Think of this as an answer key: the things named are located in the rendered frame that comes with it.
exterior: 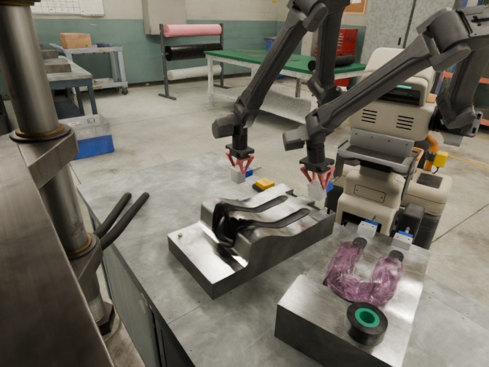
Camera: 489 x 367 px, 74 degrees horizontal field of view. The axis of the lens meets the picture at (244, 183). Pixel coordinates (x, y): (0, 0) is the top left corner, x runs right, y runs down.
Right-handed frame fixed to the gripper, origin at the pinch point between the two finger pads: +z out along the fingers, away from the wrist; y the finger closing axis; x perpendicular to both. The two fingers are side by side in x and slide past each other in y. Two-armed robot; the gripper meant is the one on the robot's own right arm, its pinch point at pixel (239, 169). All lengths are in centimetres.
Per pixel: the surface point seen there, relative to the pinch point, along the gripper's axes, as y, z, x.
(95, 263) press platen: 30, -8, -60
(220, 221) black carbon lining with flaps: 17.8, 5.4, -20.8
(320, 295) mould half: 58, 3, -20
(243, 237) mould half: 32.6, 1.2, -23.0
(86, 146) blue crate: -279, 81, -3
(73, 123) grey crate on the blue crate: -316, 65, -4
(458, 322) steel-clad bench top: 79, 15, 10
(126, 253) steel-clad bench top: 4.1, 13.7, -47.9
